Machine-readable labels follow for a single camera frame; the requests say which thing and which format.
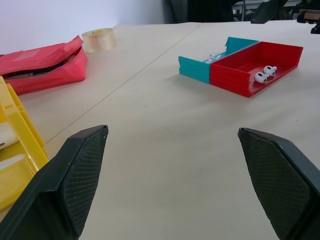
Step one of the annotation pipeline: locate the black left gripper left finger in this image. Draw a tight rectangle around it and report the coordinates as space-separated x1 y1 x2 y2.
0 124 109 240

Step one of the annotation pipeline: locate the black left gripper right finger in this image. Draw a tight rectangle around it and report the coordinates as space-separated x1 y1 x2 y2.
237 127 320 240

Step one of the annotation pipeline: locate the yellow plastic tray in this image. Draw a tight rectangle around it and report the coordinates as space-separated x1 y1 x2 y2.
0 75 49 212

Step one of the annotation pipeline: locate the white earbud charging case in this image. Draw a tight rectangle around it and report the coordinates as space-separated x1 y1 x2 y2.
0 122 20 151

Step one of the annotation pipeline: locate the red plastic tray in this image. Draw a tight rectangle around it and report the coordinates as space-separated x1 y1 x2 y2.
209 41 304 98

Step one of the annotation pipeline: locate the red fabric pouch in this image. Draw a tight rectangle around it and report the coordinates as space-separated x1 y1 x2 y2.
0 35 89 96

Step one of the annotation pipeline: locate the teal plastic tray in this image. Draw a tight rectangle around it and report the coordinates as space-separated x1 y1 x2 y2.
178 36 260 84

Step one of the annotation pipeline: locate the clear packing tape roll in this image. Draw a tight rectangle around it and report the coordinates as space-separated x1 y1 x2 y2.
81 27 117 54

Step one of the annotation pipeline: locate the dark equipment in background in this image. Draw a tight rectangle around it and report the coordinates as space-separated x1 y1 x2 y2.
231 0 320 35

